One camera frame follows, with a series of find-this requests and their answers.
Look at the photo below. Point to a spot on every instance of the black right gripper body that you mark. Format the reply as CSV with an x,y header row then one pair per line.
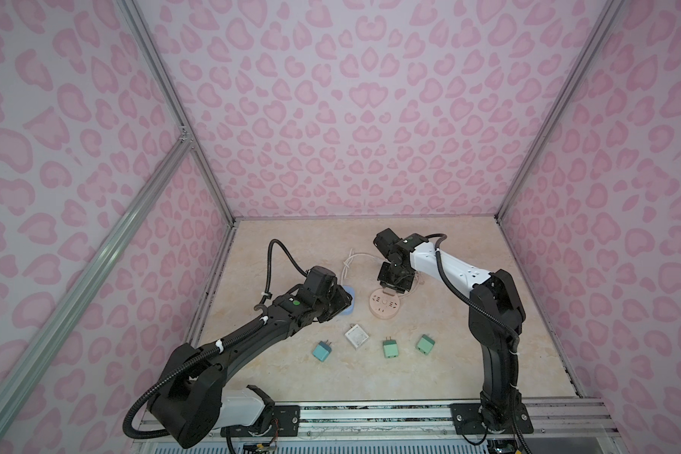
x,y
395,281

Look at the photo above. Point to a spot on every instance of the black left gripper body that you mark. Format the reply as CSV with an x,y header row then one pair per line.
x,y
337,301

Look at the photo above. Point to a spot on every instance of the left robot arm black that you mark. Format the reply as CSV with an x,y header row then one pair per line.
x,y
190,400

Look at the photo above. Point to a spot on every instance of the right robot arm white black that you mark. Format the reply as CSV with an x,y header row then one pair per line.
x,y
495,319

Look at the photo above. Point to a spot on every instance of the pink round power strip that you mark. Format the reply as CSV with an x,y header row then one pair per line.
x,y
384,304

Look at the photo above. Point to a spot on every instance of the white square plug adapter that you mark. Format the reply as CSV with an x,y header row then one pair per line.
x,y
357,336

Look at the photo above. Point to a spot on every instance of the teal plug adapter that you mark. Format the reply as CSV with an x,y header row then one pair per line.
x,y
322,351

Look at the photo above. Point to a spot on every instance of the green plug adapter right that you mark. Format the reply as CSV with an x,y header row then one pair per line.
x,y
425,344

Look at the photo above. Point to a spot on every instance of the green plug adapter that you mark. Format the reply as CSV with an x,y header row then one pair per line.
x,y
425,344
390,349

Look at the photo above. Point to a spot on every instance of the green plug adapter middle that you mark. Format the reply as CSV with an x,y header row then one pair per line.
x,y
390,349

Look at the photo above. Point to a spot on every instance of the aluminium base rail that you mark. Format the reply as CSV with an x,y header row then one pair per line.
x,y
549,425

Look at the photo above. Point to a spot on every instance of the aluminium frame profile left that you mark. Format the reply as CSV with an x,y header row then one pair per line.
x,y
103,187

